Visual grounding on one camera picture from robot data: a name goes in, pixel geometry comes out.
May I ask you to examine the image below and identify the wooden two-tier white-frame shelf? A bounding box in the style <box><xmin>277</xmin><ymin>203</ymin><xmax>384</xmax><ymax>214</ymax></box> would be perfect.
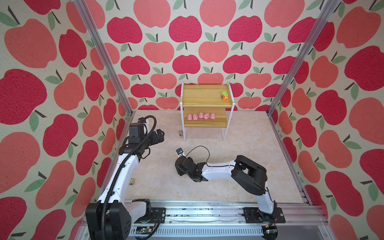
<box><xmin>180</xmin><ymin>82</ymin><xmax>235</xmax><ymax>141</ymax></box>

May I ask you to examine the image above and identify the multicolour toy car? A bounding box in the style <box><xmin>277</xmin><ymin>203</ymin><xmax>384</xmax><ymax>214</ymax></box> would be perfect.
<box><xmin>222</xmin><ymin>92</ymin><xmax>229</xmax><ymax>102</ymax></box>

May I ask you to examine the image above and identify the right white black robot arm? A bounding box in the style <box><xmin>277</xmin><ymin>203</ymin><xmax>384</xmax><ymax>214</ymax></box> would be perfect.
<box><xmin>175</xmin><ymin>154</ymin><xmax>277</xmax><ymax>223</ymax></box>

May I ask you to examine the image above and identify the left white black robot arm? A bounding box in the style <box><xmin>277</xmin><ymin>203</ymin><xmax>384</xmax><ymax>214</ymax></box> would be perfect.
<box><xmin>86</xmin><ymin>116</ymin><xmax>165</xmax><ymax>240</ymax></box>

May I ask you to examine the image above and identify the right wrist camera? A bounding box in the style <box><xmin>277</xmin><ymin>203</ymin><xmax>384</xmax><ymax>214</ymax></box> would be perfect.
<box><xmin>176</xmin><ymin>148</ymin><xmax>185</xmax><ymax>158</ymax></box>

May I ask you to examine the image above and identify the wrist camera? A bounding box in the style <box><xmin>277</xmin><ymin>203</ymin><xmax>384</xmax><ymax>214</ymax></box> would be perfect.
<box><xmin>176</xmin><ymin>148</ymin><xmax>185</xmax><ymax>158</ymax></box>
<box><xmin>138</xmin><ymin>118</ymin><xmax>150</xmax><ymax>135</ymax></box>

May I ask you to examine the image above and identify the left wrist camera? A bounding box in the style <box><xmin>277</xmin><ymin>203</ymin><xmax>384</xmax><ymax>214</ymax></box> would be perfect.
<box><xmin>138</xmin><ymin>118</ymin><xmax>150</xmax><ymax>135</ymax></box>

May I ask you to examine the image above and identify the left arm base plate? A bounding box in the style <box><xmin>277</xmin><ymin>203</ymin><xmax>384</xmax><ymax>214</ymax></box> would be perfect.
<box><xmin>135</xmin><ymin>208</ymin><xmax>166</xmax><ymax>224</ymax></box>

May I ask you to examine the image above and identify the front aluminium rail frame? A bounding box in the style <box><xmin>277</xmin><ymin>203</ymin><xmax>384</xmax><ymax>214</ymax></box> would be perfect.
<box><xmin>73</xmin><ymin>199</ymin><xmax>337</xmax><ymax>240</ymax></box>

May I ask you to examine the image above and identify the black corrugated cable conduit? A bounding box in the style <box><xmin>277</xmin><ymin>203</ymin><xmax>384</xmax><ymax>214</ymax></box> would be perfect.
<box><xmin>100</xmin><ymin>115</ymin><xmax>158</xmax><ymax>240</ymax></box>

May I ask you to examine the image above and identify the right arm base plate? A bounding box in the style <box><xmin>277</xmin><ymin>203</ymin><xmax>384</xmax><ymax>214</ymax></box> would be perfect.
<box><xmin>243</xmin><ymin>208</ymin><xmax>286</xmax><ymax>224</ymax></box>

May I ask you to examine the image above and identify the left aluminium frame post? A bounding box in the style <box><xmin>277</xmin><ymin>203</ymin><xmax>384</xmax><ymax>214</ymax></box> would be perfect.
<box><xmin>72</xmin><ymin>0</ymin><xmax>134</xmax><ymax>116</ymax></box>

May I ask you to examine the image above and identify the aluminium frame post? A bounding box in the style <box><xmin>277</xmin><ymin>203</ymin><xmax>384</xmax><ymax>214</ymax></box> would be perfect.
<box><xmin>267</xmin><ymin>0</ymin><xmax>340</xmax><ymax>119</ymax></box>
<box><xmin>72</xmin><ymin>0</ymin><xmax>134</xmax><ymax>116</ymax></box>

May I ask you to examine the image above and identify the right aluminium frame post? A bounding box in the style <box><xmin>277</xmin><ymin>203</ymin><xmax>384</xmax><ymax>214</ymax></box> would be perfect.
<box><xmin>267</xmin><ymin>0</ymin><xmax>340</xmax><ymax>119</ymax></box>

